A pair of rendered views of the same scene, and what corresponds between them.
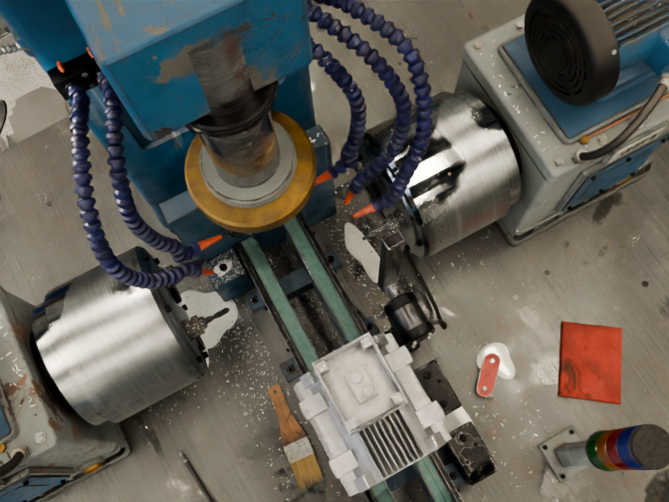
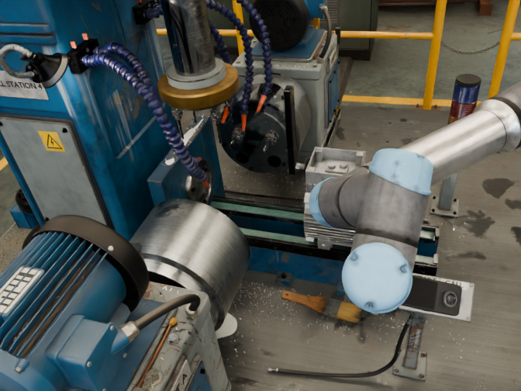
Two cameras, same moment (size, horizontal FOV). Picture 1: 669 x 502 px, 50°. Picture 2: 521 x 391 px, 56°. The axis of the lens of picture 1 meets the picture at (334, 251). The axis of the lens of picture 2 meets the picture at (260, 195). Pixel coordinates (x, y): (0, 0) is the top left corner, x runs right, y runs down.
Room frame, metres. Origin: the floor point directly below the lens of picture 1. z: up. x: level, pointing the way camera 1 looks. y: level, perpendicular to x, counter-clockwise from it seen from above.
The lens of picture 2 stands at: (-0.37, 0.75, 1.80)
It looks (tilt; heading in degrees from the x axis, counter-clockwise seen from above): 39 degrees down; 314
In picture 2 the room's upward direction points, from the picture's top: 7 degrees counter-clockwise
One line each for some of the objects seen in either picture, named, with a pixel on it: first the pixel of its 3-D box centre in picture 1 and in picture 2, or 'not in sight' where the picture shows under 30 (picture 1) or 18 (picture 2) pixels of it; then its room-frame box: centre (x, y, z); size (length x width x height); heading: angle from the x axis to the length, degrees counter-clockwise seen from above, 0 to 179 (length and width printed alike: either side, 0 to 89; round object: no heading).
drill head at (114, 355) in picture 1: (98, 349); (171, 288); (0.24, 0.41, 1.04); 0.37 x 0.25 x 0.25; 112
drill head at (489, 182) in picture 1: (448, 166); (269, 118); (0.50, -0.22, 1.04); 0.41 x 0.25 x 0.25; 112
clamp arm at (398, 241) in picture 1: (390, 265); (291, 133); (0.31, -0.09, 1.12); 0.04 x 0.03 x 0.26; 22
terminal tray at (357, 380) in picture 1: (359, 384); (336, 174); (0.13, -0.02, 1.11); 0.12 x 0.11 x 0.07; 22
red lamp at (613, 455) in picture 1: (631, 448); (463, 105); (-0.01, -0.39, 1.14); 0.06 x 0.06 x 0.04
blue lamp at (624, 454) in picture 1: (643, 447); (466, 90); (-0.01, -0.39, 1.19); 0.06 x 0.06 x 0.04
